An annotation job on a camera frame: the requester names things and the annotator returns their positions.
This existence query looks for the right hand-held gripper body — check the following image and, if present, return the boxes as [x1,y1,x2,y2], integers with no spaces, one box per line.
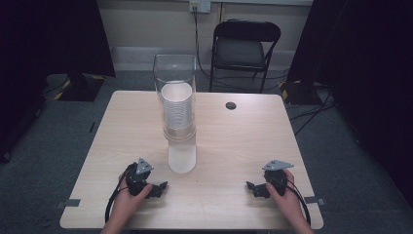
[261,158,295,197]

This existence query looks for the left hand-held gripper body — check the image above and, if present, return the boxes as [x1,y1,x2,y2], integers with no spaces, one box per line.
[125,157,155,196]

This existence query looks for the person's left hand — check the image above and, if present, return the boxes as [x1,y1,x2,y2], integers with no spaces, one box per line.
[111,172,154,222]

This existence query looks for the person's right hand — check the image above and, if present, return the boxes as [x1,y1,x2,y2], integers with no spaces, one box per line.
[265,169,307,222]

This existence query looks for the white cylindrical object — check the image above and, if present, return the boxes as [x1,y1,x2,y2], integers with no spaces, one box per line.
[167,138,198,175]

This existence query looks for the grey tape strip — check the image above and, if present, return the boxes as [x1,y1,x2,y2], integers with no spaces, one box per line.
[55,198,82,210]
[303,195,326,207]

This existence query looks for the stack of white paper cups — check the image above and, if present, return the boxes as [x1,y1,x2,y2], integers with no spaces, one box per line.
[161,82,194,137]

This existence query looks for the black stand base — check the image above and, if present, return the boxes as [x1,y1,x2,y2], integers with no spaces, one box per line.
[278,78,322,106]
[53,73,107,102]

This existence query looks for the tall clear plastic container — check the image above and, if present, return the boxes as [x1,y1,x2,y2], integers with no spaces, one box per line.
[152,53,198,142]

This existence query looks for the black folding chair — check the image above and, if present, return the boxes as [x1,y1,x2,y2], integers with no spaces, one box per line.
[208,19,282,95]

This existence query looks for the dark curtain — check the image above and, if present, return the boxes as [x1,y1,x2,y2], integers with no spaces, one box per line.
[0,0,117,165]
[286,0,413,211]

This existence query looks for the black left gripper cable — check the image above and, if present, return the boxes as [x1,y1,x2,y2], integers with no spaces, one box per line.
[103,167,131,224]

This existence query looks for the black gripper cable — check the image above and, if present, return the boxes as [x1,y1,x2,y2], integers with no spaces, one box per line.
[285,179,313,227]
[103,167,131,224]

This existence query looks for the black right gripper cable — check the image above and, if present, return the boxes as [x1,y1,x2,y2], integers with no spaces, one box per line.
[285,179,313,227]

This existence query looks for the black floor cables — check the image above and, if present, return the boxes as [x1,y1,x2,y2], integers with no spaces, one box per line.
[287,87,337,137]

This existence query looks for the white wall socket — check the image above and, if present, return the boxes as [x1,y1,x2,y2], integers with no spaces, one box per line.
[189,0,212,15]

